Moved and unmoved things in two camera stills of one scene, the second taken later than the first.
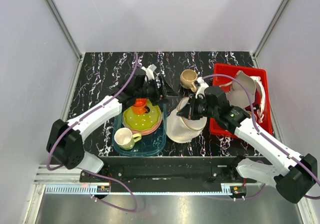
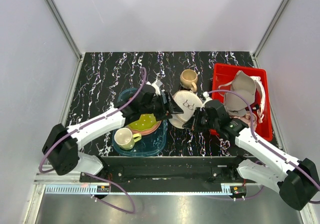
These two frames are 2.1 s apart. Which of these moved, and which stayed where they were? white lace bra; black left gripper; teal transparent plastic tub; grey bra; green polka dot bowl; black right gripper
Moved: black left gripper; black right gripper
Stayed: white lace bra; teal transparent plastic tub; green polka dot bowl; grey bra
